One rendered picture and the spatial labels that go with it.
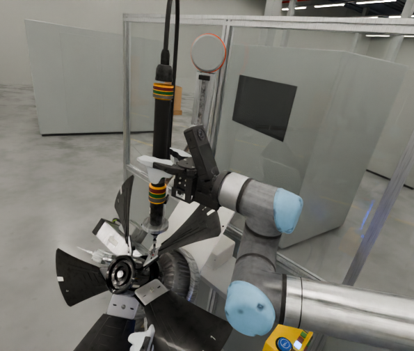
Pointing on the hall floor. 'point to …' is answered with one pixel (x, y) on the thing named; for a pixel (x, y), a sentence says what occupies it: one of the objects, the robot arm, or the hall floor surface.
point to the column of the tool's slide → (204, 100)
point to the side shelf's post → (212, 301)
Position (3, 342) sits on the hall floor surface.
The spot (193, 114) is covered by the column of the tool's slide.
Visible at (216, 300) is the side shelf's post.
